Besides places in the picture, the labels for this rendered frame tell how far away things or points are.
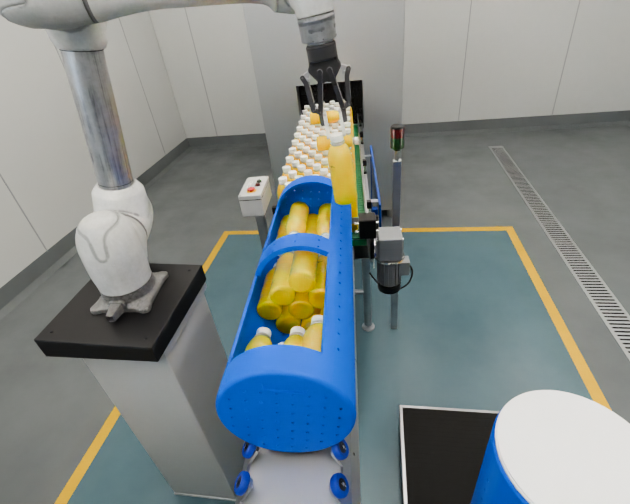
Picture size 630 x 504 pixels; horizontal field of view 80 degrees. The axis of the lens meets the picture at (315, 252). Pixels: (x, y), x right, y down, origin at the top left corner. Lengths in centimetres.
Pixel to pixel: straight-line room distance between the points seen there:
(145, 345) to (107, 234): 31
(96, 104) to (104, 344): 64
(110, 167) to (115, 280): 33
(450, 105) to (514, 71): 80
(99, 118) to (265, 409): 88
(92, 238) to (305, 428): 73
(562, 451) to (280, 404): 53
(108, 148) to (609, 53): 562
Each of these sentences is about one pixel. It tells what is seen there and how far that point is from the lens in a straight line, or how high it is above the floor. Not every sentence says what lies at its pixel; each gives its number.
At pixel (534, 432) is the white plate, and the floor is 104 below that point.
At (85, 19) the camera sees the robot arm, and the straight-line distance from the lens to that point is 104.
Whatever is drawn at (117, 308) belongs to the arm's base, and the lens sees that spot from 124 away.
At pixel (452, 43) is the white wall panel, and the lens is 549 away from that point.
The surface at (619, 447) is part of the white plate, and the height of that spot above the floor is 104.
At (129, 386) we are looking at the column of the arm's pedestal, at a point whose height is 80.
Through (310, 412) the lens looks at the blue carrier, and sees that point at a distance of 81.
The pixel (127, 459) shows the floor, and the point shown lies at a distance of 231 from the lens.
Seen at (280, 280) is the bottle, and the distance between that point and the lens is 103.
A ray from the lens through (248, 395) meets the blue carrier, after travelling 78.
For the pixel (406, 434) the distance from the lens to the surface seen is 189.
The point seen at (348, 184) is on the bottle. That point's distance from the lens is 113.
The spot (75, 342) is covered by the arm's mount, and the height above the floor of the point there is 107.
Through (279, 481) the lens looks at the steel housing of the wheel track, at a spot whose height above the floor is 93.
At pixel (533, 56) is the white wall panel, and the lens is 575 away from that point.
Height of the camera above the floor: 179
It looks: 34 degrees down
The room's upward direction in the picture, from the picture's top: 7 degrees counter-clockwise
